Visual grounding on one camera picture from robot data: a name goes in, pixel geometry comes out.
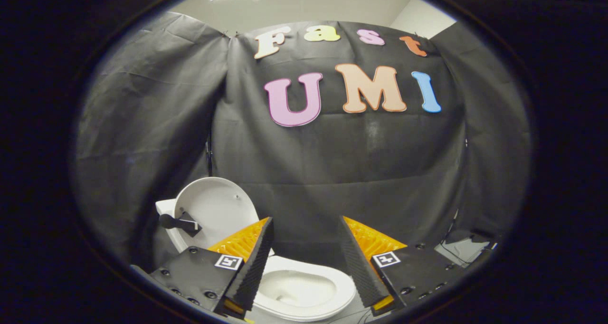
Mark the black lid lifter handle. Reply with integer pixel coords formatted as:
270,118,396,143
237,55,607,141
158,211,202,238

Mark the thin black cable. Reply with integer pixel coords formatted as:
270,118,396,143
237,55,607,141
438,210,471,264

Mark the black backdrop cloth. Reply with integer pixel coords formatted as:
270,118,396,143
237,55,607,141
74,11,532,267

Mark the white toilet seat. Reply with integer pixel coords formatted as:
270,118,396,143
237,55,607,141
253,255,357,321

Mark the white toilet lid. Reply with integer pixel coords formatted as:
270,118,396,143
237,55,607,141
173,177,261,251

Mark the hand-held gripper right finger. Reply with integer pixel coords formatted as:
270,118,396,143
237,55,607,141
340,216,465,316

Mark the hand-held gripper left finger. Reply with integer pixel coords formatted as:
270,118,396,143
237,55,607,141
150,216,275,320

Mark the white ceramic toilet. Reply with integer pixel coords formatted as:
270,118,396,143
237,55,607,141
156,200,354,323

